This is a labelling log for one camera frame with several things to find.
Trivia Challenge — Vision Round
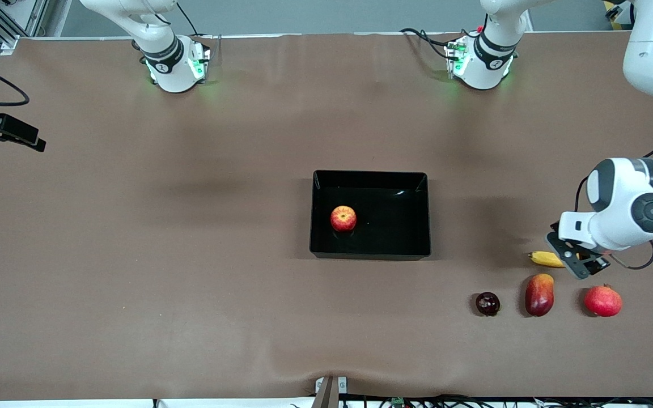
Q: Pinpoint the yellow banana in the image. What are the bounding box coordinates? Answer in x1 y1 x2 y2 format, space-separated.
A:
528 250 585 269

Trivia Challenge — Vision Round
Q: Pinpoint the black plastic box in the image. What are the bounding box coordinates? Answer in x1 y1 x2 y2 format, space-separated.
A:
309 169 432 261

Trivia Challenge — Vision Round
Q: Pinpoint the red yellow apple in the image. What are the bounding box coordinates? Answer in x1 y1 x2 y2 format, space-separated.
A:
330 205 357 233

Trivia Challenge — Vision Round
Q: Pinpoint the red pomegranate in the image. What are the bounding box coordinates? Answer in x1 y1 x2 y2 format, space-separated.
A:
583 283 624 318

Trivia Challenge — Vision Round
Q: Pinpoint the red orange mango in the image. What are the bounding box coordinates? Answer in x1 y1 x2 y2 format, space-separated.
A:
525 273 555 317

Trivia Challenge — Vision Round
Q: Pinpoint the dark purple plum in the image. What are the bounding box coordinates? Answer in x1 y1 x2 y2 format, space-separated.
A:
476 292 501 317

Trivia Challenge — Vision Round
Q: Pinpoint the table cover cloth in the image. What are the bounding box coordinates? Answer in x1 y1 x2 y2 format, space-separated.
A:
0 31 653 401

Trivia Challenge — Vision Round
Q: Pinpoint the aluminium frame with cables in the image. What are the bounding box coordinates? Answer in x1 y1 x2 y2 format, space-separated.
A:
0 0 49 52

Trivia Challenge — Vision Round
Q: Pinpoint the black right arm base cable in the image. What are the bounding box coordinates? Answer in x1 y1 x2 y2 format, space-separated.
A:
176 0 201 37

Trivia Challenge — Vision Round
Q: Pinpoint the black arm base cable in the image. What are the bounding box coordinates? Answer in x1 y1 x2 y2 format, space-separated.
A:
400 27 453 62
176 0 201 37

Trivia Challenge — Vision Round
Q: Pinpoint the yellow black striped post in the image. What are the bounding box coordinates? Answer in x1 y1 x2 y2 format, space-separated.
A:
603 0 630 23

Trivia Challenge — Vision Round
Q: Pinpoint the black left arm base cable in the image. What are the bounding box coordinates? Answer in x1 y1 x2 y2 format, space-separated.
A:
400 27 453 62

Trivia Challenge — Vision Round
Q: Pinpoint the camera mount pole with brackets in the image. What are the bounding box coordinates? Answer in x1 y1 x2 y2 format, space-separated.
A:
311 376 349 408

